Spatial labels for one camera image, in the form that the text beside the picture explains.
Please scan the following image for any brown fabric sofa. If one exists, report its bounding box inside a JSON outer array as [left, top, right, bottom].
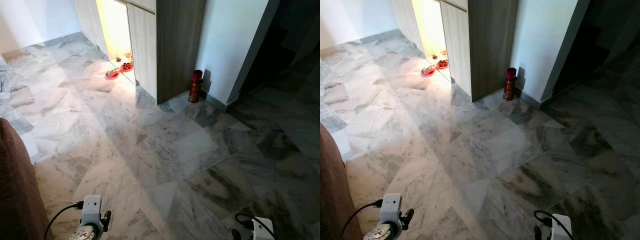
[[0, 117, 40, 240], [320, 122, 364, 240]]

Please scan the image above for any red metal flask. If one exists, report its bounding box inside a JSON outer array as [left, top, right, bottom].
[[188, 70, 204, 104], [503, 67, 518, 101]]

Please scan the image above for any light wooden cabinet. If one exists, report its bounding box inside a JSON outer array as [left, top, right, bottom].
[[75, 0, 207, 105], [391, 0, 519, 103]]

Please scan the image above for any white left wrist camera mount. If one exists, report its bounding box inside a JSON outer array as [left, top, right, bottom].
[[378, 193, 404, 236], [80, 195, 104, 238]]

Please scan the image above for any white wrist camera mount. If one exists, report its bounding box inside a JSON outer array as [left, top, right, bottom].
[[80, 195, 104, 238], [252, 216, 275, 240], [378, 193, 404, 236], [551, 214, 573, 240]]

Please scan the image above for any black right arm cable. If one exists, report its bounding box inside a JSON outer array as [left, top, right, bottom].
[[533, 210, 574, 240], [235, 213, 276, 240]]

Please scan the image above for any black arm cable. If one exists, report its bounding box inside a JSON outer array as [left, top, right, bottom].
[[533, 210, 574, 240], [235, 213, 276, 240], [341, 199, 383, 240], [44, 201, 84, 240]]

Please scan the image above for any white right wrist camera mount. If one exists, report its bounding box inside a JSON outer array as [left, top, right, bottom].
[[551, 214, 573, 240], [252, 216, 275, 240]]

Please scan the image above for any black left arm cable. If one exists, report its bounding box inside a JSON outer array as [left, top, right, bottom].
[[341, 199, 383, 240], [44, 201, 84, 240]]

